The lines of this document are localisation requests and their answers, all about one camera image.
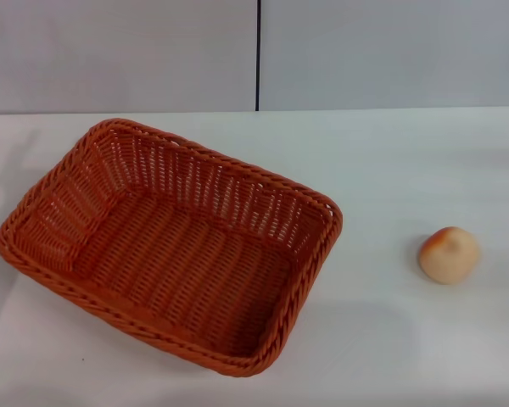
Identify orange woven plastic basket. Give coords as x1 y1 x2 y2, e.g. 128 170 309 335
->
0 118 344 378

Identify peach-coloured round fruit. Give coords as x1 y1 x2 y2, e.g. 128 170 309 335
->
418 226 480 285

